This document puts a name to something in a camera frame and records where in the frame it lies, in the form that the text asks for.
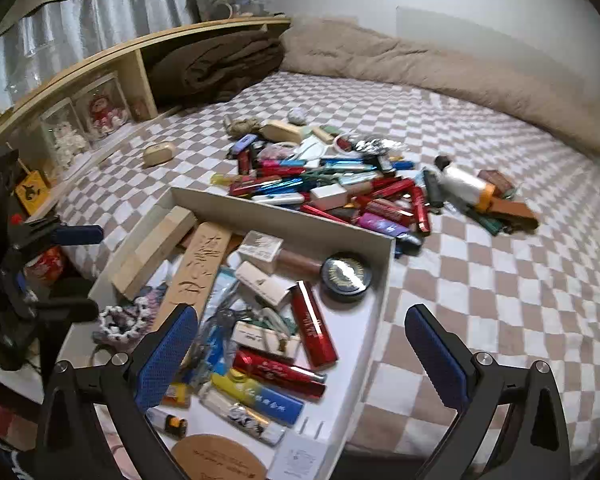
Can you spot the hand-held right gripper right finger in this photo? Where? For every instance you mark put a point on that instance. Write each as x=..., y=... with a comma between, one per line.
x=440, y=360

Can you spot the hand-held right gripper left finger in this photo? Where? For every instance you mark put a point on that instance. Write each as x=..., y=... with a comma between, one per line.
x=167, y=355

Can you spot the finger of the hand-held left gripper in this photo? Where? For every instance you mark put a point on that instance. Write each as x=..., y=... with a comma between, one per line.
x=70, y=308
x=80, y=235

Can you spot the white cardboard box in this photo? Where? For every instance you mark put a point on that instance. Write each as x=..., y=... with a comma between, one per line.
x=350, y=360

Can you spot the pile of assorted lighters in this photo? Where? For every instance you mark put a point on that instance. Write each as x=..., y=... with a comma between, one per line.
x=380, y=210

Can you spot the red snack packet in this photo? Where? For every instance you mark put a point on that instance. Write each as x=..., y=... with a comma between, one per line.
x=47, y=265

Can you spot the translucent blue lighter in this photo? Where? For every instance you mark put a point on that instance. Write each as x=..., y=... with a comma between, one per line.
x=215, y=360

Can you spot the yellow box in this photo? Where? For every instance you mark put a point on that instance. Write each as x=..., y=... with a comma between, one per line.
x=32, y=190

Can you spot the white and black lighter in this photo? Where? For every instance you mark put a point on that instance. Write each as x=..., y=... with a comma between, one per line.
x=167, y=422

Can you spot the plain wooden block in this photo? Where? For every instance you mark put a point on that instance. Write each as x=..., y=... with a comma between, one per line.
x=150, y=255

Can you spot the checkered bed sheet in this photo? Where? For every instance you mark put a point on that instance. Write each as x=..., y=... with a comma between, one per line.
x=480, y=285

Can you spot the white box with green print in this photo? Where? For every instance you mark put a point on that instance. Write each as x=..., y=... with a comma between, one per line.
x=260, y=340

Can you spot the carved wooden plaque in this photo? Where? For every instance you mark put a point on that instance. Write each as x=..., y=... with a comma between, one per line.
x=200, y=265

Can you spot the boxed doll in white dress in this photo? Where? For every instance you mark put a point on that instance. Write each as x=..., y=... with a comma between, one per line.
x=70, y=137

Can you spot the white printed lighter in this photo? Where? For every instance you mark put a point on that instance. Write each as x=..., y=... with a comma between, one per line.
x=245, y=420

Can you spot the blue and yellow lighter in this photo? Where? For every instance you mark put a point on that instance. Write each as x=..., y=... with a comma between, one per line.
x=260, y=397

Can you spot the glossy red lighter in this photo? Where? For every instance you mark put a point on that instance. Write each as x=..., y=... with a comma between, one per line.
x=312, y=325
x=275, y=372

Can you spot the beige earbud case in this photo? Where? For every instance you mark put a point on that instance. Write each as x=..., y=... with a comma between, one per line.
x=160, y=154

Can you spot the round cork coaster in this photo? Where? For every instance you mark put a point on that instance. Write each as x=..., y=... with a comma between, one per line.
x=215, y=460

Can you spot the white slim box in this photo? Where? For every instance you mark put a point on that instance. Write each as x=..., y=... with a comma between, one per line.
x=262, y=282

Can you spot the boxed doll in red dress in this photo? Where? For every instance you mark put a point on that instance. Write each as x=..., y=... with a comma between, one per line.
x=102, y=110

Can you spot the black round tin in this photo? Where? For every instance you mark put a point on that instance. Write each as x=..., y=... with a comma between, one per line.
x=345, y=275

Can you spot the white cigarette pack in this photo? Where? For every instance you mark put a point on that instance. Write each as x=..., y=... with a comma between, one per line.
x=260, y=246

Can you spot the brown tube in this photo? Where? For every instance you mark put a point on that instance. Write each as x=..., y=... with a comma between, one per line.
x=300, y=261

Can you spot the brown leather pouch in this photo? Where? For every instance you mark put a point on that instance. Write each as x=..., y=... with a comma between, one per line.
x=510, y=210

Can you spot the white plug charger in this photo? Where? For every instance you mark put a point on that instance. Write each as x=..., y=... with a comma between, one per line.
x=300, y=460

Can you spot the wooden bedside shelf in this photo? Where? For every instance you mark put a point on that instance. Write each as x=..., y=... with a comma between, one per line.
x=130, y=67

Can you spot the lavender lighter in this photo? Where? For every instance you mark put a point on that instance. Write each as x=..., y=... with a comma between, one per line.
x=242, y=145

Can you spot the small red box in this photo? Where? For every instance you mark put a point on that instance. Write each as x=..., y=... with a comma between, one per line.
x=495, y=179

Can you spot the white charger block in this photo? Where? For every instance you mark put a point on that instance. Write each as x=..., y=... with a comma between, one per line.
x=330, y=196

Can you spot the black polyhedron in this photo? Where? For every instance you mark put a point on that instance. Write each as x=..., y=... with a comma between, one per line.
x=442, y=161

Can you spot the brown folded blanket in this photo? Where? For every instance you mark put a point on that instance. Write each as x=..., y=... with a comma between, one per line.
x=215, y=65

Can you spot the grey-blue curtain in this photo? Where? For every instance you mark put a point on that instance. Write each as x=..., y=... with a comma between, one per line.
x=105, y=10

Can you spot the beige wooden brush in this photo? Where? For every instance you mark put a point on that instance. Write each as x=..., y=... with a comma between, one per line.
x=282, y=132

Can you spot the white face mask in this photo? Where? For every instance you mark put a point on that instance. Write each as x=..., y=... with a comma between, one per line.
x=312, y=150

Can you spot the beige quilt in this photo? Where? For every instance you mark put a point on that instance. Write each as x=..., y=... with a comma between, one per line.
x=405, y=55

